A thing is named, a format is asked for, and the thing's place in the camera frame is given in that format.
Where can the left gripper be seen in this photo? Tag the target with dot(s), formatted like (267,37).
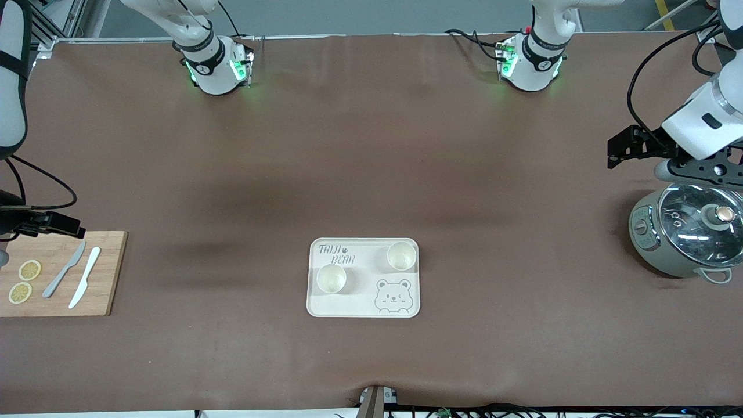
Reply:
(646,143)

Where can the white plastic cup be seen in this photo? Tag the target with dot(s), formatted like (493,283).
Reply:
(401,256)
(331,280)

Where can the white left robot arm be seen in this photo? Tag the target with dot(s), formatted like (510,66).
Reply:
(534,69)

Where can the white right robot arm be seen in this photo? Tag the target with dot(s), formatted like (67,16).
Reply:
(215,75)

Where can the yellow lemon slice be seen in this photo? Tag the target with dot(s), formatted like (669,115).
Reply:
(29,270)
(20,293)

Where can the bamboo cutting board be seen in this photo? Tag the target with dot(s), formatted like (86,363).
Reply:
(58,249)

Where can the grey plastic knife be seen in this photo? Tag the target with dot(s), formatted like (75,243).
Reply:
(68,265)

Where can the glass pot lid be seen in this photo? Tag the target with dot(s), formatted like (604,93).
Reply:
(685,232)

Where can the white plastic knife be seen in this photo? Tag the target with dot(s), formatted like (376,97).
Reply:
(84,278)

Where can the grey-green electric cooking pot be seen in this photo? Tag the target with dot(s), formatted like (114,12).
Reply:
(650,244)

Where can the brown table cover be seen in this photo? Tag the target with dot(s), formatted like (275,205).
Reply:
(371,145)

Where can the cream tray with bear print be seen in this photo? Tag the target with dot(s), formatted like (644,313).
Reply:
(363,302)

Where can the aluminium frame profile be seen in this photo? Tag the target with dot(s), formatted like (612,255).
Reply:
(45,46)

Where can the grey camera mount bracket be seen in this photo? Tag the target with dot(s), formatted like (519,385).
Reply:
(374,403)

